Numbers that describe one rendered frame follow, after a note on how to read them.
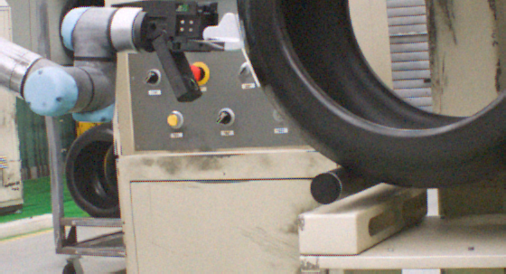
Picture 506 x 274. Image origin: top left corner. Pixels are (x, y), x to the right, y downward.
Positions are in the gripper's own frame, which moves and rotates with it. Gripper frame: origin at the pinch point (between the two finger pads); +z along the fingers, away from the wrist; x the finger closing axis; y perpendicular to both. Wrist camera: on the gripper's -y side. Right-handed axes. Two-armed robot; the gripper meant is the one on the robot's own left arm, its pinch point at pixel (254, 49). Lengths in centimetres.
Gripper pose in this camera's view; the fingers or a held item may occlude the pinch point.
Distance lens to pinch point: 154.9
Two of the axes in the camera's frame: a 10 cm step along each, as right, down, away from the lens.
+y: 0.4, -9.9, -1.1
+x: 4.4, -0.8, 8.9
